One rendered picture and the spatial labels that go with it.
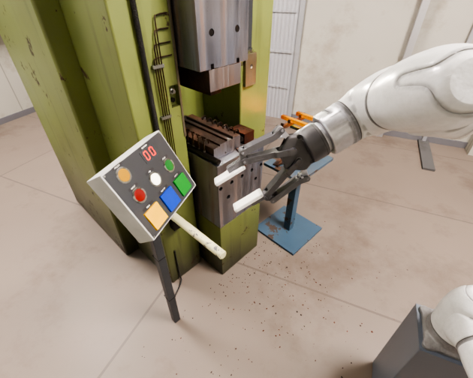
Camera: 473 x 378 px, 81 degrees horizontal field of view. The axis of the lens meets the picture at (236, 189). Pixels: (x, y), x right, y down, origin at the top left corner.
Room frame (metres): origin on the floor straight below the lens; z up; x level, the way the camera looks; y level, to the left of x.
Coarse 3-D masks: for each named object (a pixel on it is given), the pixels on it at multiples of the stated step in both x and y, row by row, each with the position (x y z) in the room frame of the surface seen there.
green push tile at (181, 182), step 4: (180, 176) 0.92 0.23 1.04; (184, 176) 0.93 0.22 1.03; (176, 180) 0.89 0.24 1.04; (180, 180) 0.91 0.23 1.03; (184, 180) 0.92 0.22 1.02; (176, 184) 0.88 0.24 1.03; (180, 184) 0.89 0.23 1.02; (184, 184) 0.90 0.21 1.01; (188, 184) 0.92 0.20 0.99; (180, 188) 0.88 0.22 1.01; (184, 188) 0.89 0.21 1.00; (188, 188) 0.91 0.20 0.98; (180, 192) 0.87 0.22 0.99; (184, 192) 0.88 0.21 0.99
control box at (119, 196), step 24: (144, 144) 0.90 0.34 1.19; (168, 144) 1.00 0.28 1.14; (120, 168) 0.75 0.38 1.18; (144, 168) 0.83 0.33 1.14; (96, 192) 0.70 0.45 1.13; (120, 192) 0.69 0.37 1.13; (144, 192) 0.75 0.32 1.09; (120, 216) 0.68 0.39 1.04; (168, 216) 0.75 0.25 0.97; (144, 240) 0.66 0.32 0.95
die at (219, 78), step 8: (232, 64) 1.35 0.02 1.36; (240, 64) 1.39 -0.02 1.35; (184, 72) 1.37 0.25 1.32; (192, 72) 1.32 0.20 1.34; (200, 72) 1.28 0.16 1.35; (208, 72) 1.25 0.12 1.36; (216, 72) 1.27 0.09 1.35; (224, 72) 1.31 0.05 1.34; (232, 72) 1.35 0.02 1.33; (184, 80) 1.37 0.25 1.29; (192, 80) 1.33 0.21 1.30; (200, 80) 1.29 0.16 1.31; (208, 80) 1.25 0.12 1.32; (216, 80) 1.27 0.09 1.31; (224, 80) 1.31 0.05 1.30; (232, 80) 1.35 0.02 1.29; (200, 88) 1.29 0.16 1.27; (208, 88) 1.25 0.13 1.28; (216, 88) 1.27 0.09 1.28
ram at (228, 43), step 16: (176, 0) 1.28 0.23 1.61; (192, 0) 1.22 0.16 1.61; (208, 0) 1.26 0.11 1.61; (224, 0) 1.32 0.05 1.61; (240, 0) 1.38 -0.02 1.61; (176, 16) 1.29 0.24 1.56; (192, 16) 1.22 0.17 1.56; (208, 16) 1.25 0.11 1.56; (224, 16) 1.32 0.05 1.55; (240, 16) 1.39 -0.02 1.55; (176, 32) 1.30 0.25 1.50; (192, 32) 1.23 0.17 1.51; (208, 32) 1.25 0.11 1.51; (224, 32) 1.32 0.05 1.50; (240, 32) 1.39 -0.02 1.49; (176, 48) 1.31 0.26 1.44; (192, 48) 1.23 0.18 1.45; (208, 48) 1.25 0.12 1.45; (224, 48) 1.31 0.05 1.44; (240, 48) 1.39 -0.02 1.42; (192, 64) 1.24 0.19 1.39; (208, 64) 1.24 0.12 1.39; (224, 64) 1.31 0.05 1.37
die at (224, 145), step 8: (200, 120) 1.58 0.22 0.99; (192, 128) 1.47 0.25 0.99; (200, 128) 1.46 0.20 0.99; (216, 128) 1.45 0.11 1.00; (224, 128) 1.46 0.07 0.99; (208, 136) 1.37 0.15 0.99; (216, 136) 1.37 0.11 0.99; (192, 144) 1.37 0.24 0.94; (200, 144) 1.31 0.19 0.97; (208, 144) 1.30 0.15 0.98; (216, 144) 1.29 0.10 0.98; (224, 144) 1.30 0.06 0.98; (232, 144) 1.34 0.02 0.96; (208, 152) 1.27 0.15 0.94; (216, 152) 1.26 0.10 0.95; (224, 152) 1.30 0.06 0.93
